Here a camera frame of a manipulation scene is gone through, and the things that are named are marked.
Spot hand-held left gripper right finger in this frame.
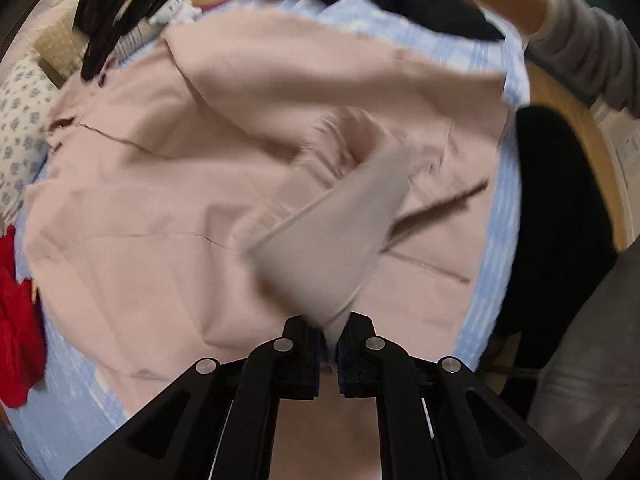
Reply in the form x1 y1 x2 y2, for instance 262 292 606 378
336 311 582 480

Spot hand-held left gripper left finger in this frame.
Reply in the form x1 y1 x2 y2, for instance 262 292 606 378
62 316 322 480

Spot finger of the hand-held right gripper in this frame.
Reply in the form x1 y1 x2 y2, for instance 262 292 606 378
75 5 151 80

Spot large pink garment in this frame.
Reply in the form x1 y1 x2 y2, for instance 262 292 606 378
22 12 508 480

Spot person's right forearm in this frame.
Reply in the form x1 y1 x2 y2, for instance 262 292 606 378
415 0 640 111

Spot beige patchwork quilt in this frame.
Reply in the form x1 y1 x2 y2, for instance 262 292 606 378
30 0 101 76

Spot white plastic object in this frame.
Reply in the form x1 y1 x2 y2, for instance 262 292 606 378
147 0 203 26

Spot white floral pillow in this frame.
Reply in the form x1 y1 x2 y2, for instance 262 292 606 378
0 57 66 226

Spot person's grey pants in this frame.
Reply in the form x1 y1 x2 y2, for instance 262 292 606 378
527 255 640 480

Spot blue plaid blanket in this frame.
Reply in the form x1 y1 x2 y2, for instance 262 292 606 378
7 0 533 478

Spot dark cloth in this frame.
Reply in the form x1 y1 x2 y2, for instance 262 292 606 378
497 105 618 376

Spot red cloth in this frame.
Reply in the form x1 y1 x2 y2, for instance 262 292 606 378
0 225 48 408

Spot black cloth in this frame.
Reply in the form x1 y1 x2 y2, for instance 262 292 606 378
362 0 506 43

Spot light wooden chair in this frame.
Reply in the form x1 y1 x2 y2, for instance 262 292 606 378
522 60 628 253

